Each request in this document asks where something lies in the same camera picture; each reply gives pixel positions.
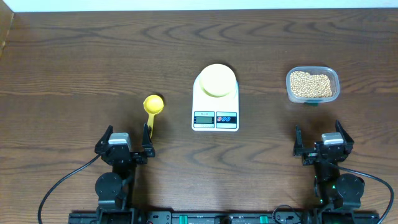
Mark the soybeans in container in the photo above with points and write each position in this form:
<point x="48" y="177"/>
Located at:
<point x="306" y="85"/>

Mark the white digital kitchen scale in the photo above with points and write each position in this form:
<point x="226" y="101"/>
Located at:
<point x="210" y="113"/>

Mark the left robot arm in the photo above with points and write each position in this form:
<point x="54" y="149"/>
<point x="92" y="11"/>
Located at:
<point x="114" y="189"/>

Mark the clear plastic container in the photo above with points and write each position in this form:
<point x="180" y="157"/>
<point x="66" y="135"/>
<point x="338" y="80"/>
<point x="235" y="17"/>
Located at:
<point x="315" y="70"/>

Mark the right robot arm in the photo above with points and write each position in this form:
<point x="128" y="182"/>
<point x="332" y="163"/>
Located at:
<point x="340" y="194"/>

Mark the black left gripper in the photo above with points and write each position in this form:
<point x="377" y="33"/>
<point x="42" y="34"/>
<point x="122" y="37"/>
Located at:
<point x="141" y="158"/>

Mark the yellow plastic measuring scoop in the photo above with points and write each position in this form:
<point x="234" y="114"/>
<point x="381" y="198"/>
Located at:
<point x="153" y="105"/>

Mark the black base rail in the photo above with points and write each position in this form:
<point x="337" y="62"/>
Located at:
<point x="286" y="217"/>

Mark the pale yellow bowl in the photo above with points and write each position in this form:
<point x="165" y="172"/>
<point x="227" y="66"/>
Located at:
<point x="217" y="80"/>

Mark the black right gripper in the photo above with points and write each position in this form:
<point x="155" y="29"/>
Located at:
<point x="299" y="150"/>

